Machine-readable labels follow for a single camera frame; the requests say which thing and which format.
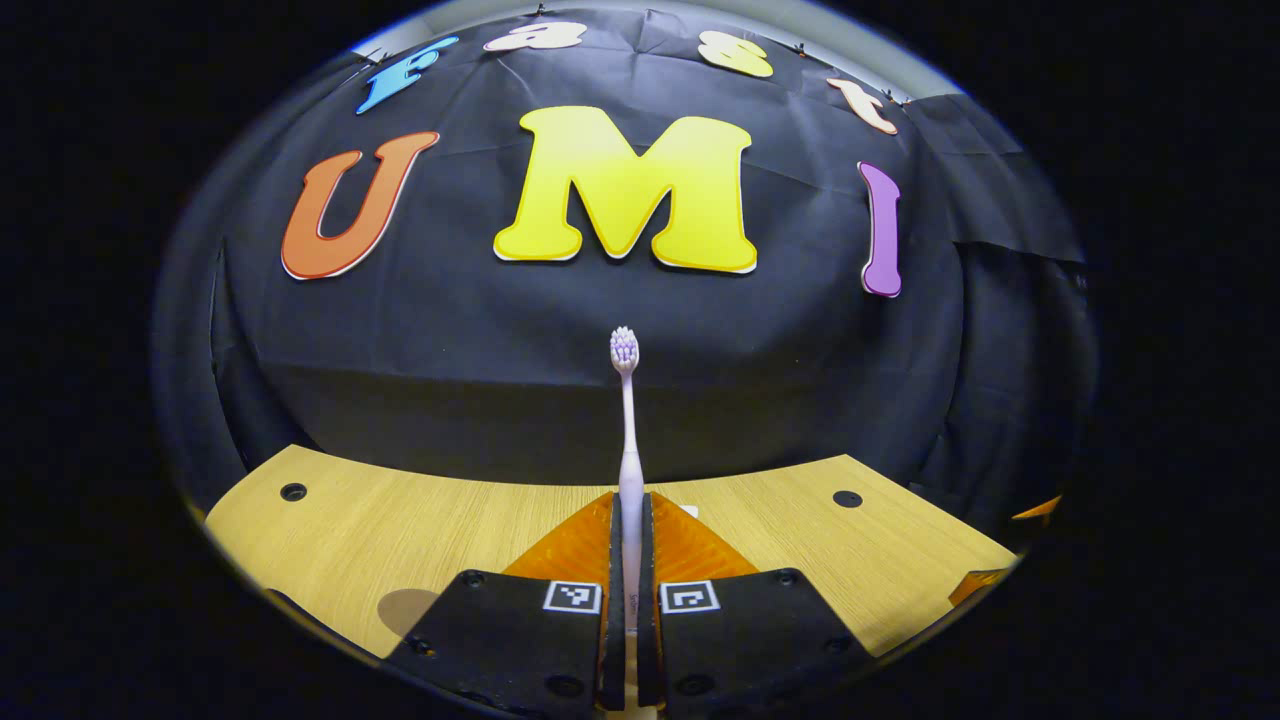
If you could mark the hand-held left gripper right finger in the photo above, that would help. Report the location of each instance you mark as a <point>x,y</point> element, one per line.
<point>648,620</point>

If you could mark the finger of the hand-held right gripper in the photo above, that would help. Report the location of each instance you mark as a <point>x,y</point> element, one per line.
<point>975,585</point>
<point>1038,510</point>

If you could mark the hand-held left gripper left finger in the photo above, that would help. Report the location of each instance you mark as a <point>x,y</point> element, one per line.
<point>614,620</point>

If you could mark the pale pink toothbrush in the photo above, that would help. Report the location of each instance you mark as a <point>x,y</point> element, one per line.
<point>630,470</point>

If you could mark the round brown coaster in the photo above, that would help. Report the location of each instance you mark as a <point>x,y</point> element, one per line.
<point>400,612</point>

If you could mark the black backdrop cloth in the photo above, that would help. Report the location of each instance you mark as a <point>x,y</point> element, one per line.
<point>620,300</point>

